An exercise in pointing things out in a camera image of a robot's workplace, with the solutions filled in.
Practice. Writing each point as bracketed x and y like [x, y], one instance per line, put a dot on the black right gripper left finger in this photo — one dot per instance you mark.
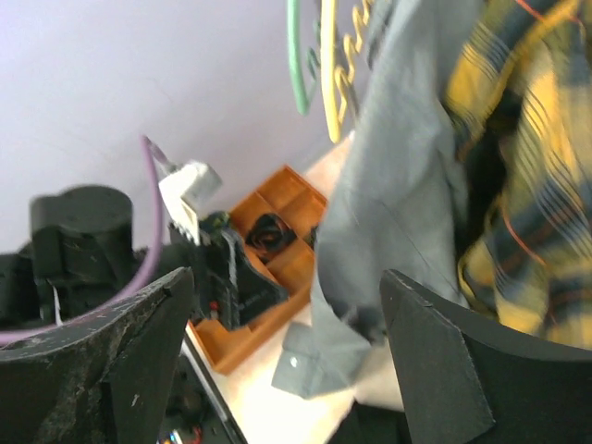
[103, 380]

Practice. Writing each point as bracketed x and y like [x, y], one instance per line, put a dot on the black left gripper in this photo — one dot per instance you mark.
[227, 286]

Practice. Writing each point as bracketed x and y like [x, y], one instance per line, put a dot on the black rolled belt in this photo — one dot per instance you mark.
[269, 236]

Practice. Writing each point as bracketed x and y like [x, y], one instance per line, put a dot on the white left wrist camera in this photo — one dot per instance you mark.
[185, 190]

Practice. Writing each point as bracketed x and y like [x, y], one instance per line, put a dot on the grey shirt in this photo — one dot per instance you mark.
[399, 202]

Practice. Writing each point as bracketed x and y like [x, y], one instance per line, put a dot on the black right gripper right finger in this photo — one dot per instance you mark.
[467, 379]

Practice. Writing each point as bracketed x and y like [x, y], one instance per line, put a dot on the orange wooden tray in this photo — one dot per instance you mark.
[299, 207]

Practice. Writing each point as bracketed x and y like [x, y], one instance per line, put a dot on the yellow hanger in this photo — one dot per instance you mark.
[337, 63]

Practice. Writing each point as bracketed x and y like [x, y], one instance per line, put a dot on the yellow plaid shirt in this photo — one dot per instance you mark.
[519, 100]

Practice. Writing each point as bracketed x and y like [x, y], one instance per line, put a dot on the green hanger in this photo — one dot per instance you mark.
[303, 66]

